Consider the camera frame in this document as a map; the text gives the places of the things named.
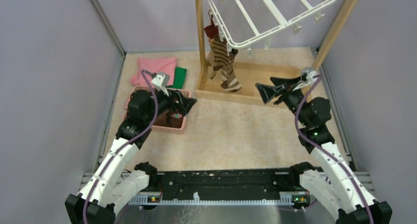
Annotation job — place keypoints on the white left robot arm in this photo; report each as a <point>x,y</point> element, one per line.
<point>102,198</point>

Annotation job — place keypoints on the pink towel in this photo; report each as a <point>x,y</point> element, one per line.
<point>154,65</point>

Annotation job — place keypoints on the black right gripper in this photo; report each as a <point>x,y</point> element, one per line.
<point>267,92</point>

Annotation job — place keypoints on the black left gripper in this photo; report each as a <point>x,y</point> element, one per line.
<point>184,105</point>

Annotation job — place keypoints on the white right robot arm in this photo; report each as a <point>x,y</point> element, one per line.
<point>341,193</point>

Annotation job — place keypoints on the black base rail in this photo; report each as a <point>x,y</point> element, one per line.
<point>267,178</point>

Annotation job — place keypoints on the brown beige striped sock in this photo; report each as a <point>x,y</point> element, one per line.
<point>219,52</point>

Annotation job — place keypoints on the wooden rack base tray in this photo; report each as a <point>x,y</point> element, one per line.
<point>248,75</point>

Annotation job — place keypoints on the wooden rack post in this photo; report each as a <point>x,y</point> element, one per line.
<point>333,32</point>
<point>201,41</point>

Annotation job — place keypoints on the white cable duct strip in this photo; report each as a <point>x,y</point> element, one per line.
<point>286,199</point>

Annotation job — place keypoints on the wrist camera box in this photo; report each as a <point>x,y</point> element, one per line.
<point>308,76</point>
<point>160,81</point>

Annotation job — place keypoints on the left wooden rack post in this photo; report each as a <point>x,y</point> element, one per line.
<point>201,41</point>

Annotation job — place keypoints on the green cloth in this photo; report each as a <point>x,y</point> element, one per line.
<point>179,78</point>

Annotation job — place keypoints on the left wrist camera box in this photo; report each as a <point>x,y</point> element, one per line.
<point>160,81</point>

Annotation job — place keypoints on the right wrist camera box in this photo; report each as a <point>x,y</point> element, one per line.
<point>308,76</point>

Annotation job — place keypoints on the white clip drying hanger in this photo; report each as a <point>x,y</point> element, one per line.
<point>248,23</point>

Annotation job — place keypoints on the right wooden rack post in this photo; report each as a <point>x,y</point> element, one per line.
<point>333,32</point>

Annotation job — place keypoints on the pink perforated basket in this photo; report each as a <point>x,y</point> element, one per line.
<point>166,122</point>

